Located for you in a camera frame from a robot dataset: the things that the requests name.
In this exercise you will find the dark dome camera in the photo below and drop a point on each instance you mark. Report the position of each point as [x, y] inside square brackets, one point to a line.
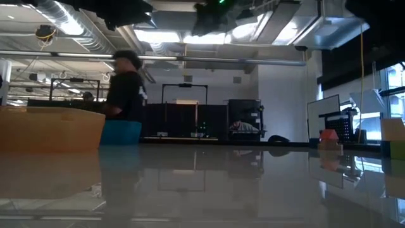
[300, 48]

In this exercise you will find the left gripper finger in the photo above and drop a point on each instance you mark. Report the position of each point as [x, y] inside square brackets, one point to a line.
[139, 8]

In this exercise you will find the white column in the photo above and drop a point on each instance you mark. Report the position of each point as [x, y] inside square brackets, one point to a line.
[4, 82]

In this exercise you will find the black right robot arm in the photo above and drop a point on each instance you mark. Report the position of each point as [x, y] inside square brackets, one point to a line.
[386, 19]

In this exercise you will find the round silver air duct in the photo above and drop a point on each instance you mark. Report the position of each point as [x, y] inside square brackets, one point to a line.
[148, 22]

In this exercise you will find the black cabinet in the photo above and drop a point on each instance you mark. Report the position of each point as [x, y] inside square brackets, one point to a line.
[246, 111]

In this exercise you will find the red triangular wooden block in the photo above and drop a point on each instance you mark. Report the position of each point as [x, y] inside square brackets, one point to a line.
[329, 135]

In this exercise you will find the grey wall vent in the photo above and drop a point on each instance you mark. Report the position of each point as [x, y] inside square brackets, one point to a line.
[188, 78]

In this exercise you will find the orange plastic tray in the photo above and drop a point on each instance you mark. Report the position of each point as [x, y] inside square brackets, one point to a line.
[47, 130]

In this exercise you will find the blue plastic tray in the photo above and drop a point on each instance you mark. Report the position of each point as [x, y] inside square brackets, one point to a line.
[121, 134]

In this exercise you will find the black rounded object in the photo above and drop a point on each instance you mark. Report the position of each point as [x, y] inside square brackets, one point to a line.
[278, 139]

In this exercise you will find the long grey ceiling pipe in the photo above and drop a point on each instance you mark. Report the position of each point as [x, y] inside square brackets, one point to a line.
[221, 59]

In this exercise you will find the fluorescent ceiling light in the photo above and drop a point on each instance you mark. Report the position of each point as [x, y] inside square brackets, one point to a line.
[158, 37]
[190, 39]

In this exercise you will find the black gantry frame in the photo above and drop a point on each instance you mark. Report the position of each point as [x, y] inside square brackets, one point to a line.
[185, 85]
[76, 80]

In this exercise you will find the black perforated cart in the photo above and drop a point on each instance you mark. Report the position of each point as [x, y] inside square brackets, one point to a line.
[341, 125]

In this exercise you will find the black table frame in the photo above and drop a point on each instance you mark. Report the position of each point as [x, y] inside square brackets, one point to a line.
[240, 144]

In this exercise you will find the whiteboard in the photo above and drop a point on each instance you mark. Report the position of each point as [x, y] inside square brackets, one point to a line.
[321, 111]

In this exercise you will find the tan wooden block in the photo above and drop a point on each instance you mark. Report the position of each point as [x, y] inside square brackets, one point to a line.
[330, 146]
[394, 130]

